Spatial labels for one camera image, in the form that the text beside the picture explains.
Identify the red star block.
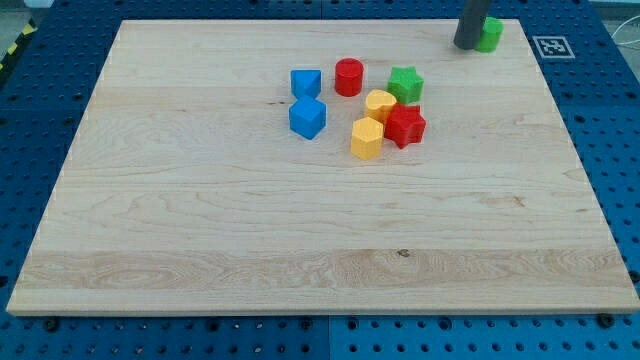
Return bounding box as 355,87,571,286
384,103,428,149

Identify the green star block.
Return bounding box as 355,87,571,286
387,66,424,105

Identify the wooden board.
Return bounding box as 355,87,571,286
7,19,639,316

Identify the yellow hexagon block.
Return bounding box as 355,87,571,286
350,117,384,160

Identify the blue cube block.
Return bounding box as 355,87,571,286
289,96,326,140

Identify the yellow heart block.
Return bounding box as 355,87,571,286
365,89,397,125

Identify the blue triangle block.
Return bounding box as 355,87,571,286
290,69,322,99

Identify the red cylinder block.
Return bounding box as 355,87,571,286
334,58,364,97

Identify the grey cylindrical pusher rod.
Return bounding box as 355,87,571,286
453,0,492,50

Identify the green cylinder block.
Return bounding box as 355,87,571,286
475,17,504,53

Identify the white fiducial marker tag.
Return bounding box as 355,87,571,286
533,35,575,60

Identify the white cable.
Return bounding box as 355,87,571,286
610,14,640,52

